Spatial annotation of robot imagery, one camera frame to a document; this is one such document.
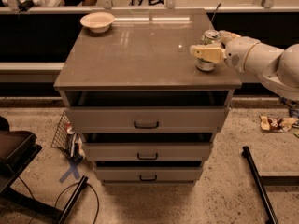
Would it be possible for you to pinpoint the grey drawer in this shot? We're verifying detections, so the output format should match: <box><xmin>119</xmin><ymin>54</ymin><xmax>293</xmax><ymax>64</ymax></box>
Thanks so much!
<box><xmin>93</xmin><ymin>168</ymin><xmax>203</xmax><ymax>182</ymax></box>
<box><xmin>83</xmin><ymin>143</ymin><xmax>211</xmax><ymax>161</ymax></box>
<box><xmin>65</xmin><ymin>107</ymin><xmax>228</xmax><ymax>133</ymax></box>

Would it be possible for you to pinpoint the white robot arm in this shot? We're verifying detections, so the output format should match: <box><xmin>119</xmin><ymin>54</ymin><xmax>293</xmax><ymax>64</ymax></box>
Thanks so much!
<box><xmin>190</xmin><ymin>30</ymin><xmax>299</xmax><ymax>100</ymax></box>

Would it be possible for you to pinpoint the middle grey drawer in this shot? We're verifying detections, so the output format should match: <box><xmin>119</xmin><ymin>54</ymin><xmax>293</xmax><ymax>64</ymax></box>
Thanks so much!
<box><xmin>83</xmin><ymin>143</ymin><xmax>211</xmax><ymax>161</ymax></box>

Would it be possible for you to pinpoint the bottom grey drawer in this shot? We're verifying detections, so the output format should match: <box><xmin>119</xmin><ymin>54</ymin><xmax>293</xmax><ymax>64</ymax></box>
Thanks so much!
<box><xmin>93</xmin><ymin>168</ymin><xmax>203</xmax><ymax>182</ymax></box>

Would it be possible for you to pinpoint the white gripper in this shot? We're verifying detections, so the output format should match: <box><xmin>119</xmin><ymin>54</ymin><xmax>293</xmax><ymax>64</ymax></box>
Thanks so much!
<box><xmin>190</xmin><ymin>30</ymin><xmax>260</xmax><ymax>72</ymax></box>

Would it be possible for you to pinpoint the green 7up soda can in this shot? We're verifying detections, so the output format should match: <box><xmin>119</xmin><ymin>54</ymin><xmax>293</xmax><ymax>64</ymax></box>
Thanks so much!
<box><xmin>196</xmin><ymin>30</ymin><xmax>221</xmax><ymax>72</ymax></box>

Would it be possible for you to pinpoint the black equipment stand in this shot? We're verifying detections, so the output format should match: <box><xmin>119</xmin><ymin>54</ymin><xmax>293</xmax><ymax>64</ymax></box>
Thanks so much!
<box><xmin>0</xmin><ymin>115</ymin><xmax>89</xmax><ymax>224</ymax></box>

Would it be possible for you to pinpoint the grey drawer cabinet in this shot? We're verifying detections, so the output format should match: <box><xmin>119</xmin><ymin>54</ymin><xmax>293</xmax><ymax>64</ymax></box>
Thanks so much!
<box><xmin>53</xmin><ymin>8</ymin><xmax>243</xmax><ymax>185</ymax></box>

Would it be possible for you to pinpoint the white paper bowl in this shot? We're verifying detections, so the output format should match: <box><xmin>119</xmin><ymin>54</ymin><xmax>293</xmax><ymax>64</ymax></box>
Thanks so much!
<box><xmin>80</xmin><ymin>12</ymin><xmax>115</xmax><ymax>34</ymax></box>

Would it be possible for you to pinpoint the crumpled snack wrapper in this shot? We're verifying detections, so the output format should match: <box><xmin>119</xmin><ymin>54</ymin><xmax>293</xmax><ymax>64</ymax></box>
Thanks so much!
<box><xmin>260</xmin><ymin>116</ymin><xmax>299</xmax><ymax>133</ymax></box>

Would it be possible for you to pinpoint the top grey drawer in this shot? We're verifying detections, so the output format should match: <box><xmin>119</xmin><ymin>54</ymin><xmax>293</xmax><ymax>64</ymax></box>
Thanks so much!
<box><xmin>65</xmin><ymin>107</ymin><xmax>228</xmax><ymax>133</ymax></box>

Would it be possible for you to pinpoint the black floor cable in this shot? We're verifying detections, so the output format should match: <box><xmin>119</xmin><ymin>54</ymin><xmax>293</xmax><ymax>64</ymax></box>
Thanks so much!
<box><xmin>18</xmin><ymin>175</ymin><xmax>100</xmax><ymax>224</ymax></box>

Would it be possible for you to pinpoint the black metal floor bar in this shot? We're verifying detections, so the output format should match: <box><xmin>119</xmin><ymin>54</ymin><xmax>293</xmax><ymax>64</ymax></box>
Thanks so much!
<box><xmin>242</xmin><ymin>146</ymin><xmax>278</xmax><ymax>224</ymax></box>

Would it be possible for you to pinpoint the wire mesh basket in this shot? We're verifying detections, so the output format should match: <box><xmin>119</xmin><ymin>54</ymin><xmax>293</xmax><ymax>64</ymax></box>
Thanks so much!
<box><xmin>51</xmin><ymin>112</ymin><xmax>85</xmax><ymax>158</ymax></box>

